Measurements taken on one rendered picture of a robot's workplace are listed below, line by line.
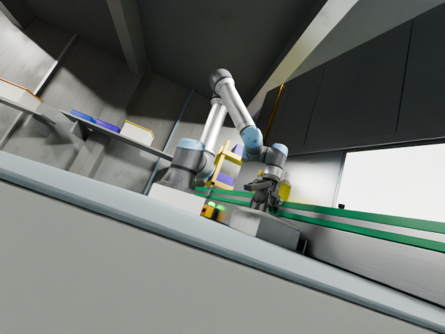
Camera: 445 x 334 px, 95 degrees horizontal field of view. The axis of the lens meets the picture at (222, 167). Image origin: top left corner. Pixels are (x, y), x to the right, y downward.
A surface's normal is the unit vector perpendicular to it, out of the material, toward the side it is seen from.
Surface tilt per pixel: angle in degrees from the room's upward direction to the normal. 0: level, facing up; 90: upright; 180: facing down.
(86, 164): 90
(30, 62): 90
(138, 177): 90
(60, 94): 90
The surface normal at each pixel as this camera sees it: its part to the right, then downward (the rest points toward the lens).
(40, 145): 0.23, -0.18
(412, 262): -0.79, -0.42
